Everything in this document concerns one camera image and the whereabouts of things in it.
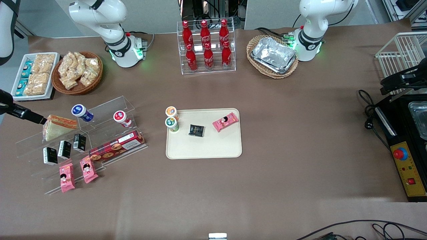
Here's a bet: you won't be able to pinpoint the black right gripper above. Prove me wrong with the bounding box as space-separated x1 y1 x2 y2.
0 89 48 125

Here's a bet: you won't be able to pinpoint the triangle sandwich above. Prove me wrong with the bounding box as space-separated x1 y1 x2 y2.
42 115 78 142

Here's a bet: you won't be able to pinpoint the white rectangular tray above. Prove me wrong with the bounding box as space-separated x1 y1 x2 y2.
10 52 61 101

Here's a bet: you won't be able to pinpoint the beige plastic tray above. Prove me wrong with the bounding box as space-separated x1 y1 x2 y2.
166 108 243 160

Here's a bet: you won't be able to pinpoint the aluminium foil tray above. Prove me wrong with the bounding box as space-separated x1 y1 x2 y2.
251 36 298 75

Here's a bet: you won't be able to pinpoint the metal tray in machine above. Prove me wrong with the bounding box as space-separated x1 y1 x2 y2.
408 101 427 141

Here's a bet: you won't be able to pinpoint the blue snack packet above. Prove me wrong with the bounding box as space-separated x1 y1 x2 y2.
21 61 33 79
15 79 28 97

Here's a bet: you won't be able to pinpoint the small black carton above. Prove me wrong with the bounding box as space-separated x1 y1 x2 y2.
57 140 72 160
43 147 58 166
73 134 87 153

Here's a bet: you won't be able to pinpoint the clear bag of snacks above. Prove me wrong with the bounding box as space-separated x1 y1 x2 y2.
80 57 100 87
58 53 76 79
73 52 88 69
60 76 80 90

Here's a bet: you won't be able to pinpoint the blue lid cup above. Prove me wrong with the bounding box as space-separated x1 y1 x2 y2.
71 104 94 123

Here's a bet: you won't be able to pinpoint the pink snack packet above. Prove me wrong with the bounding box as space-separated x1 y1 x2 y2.
79 156 99 184
59 163 76 193
212 112 240 133

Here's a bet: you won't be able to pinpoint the brown wicker basket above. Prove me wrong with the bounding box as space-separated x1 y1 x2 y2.
51 51 103 95

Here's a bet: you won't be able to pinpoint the clear acrylic tiered shelf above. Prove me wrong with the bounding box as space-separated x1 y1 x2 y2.
15 96 148 196

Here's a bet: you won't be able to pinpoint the red lid cup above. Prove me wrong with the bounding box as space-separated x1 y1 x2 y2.
113 110 133 128

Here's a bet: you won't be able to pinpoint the red cookie box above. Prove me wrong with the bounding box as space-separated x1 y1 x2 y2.
88 130 146 163

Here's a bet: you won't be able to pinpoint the orange lid cup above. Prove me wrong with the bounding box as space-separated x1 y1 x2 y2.
165 106 179 121

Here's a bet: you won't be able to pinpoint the green lid cup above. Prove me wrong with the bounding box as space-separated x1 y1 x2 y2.
165 117 180 133

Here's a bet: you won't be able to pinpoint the black snack packet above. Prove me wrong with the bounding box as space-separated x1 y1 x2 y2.
188 124 205 138

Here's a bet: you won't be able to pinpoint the red cola bottle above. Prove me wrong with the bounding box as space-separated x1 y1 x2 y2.
182 21 193 48
203 43 215 70
185 44 198 72
222 41 233 68
219 19 230 44
200 20 211 46

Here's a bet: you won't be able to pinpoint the clear acrylic bottle rack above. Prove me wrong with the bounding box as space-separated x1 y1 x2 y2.
176 20 237 75

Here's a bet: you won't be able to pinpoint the black equipment rack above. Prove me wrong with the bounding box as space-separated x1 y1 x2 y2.
180 0 247 25

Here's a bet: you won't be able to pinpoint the light wicker basket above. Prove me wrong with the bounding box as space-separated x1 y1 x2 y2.
246 35 299 79

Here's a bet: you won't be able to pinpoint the black sealing machine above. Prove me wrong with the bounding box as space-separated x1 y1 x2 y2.
373 95 427 203

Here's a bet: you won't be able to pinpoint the red emergency stop button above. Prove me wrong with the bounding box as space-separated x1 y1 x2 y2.
393 147 408 161

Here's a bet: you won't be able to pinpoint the yellow control panel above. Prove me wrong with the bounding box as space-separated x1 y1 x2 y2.
390 141 427 197

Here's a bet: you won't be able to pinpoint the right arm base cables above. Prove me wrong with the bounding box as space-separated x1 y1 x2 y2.
126 31 156 51

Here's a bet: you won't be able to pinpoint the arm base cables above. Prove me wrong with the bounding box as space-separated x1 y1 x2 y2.
255 27 295 43
126 31 156 51

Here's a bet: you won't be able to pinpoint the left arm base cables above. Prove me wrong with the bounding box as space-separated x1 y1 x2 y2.
255 27 295 43

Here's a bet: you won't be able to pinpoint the black power cable with plug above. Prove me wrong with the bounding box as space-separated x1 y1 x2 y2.
358 89 390 149

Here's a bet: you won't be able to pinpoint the black cables bundle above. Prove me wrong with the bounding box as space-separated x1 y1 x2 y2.
295 219 427 240

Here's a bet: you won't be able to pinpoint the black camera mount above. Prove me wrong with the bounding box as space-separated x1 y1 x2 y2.
380 65 427 96

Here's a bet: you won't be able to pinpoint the white wire rack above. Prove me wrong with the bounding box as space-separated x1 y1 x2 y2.
375 32 427 96

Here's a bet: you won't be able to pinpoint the aluminium frame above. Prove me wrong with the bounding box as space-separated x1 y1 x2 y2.
382 0 427 28

